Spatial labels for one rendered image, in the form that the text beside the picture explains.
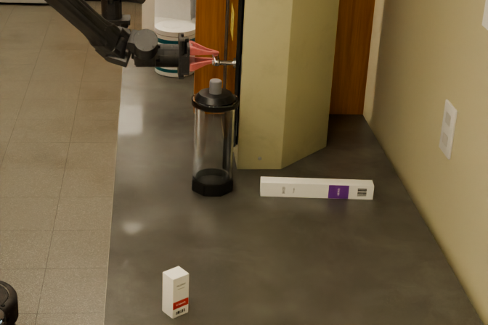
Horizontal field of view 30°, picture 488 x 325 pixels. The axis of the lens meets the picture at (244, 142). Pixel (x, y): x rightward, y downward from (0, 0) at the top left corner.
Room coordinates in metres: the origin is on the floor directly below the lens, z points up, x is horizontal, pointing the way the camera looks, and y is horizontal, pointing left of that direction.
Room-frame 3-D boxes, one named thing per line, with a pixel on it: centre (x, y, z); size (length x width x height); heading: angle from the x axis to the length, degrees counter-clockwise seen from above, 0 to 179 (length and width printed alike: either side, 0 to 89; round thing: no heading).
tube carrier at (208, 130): (1.93, 0.07, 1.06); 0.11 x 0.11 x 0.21
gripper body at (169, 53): (2.12, 0.19, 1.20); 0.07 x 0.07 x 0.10; 7
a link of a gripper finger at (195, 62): (2.13, 0.12, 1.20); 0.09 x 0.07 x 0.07; 97
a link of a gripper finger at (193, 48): (2.13, 0.12, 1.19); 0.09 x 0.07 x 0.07; 97
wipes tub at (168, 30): (2.75, 0.23, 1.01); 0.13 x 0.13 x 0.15
